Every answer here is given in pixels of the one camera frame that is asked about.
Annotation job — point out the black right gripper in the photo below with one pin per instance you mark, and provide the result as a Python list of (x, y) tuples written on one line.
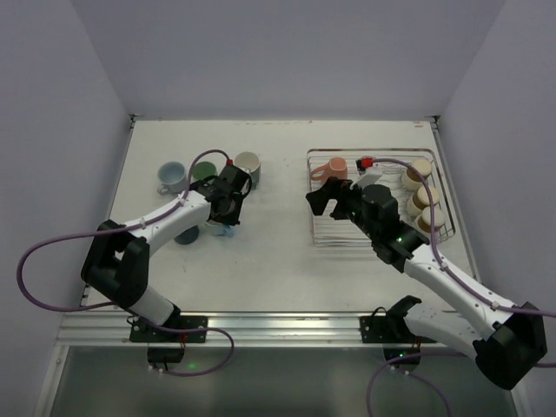
[(337, 200)]

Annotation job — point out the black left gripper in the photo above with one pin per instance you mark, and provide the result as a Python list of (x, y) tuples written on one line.
[(227, 215)]

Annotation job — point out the sage green cup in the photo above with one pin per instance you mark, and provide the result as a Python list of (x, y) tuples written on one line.
[(204, 170)]

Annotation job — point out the pink mug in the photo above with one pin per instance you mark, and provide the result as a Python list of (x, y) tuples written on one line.
[(335, 167)]

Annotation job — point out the teal grey mug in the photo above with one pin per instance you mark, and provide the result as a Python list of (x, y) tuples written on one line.
[(251, 163)]

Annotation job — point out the light blue mug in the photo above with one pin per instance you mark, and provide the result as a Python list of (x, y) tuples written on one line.
[(219, 229)]

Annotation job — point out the pale blue footed cup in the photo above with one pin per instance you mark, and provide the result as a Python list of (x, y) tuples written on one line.
[(172, 177)]

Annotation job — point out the dark blue mug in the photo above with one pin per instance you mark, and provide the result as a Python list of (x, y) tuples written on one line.
[(188, 236)]

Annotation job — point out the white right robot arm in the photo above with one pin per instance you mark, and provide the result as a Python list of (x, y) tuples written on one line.
[(504, 340)]

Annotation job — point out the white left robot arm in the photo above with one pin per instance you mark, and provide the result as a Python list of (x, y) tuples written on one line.
[(117, 264)]

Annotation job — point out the cream cup far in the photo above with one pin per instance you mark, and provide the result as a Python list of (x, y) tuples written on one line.
[(419, 169)]

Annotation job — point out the cream cup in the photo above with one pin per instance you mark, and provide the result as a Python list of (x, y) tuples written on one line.
[(419, 169), (430, 220), (422, 198)]

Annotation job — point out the cream cup middle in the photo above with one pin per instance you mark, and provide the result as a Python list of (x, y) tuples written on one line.
[(422, 198)]

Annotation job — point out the cream cup near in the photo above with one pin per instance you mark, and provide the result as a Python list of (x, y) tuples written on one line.
[(430, 220)]

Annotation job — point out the metal wire dish rack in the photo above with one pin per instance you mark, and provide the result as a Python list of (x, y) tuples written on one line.
[(326, 231)]

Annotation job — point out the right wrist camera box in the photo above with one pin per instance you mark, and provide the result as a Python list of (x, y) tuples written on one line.
[(368, 171)]

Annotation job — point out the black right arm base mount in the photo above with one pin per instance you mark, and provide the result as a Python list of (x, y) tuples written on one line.
[(387, 327)]

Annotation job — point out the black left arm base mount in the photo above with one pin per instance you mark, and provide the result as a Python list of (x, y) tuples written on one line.
[(167, 349)]

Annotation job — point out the aluminium front rail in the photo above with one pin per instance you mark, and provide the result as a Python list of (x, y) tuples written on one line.
[(249, 330)]

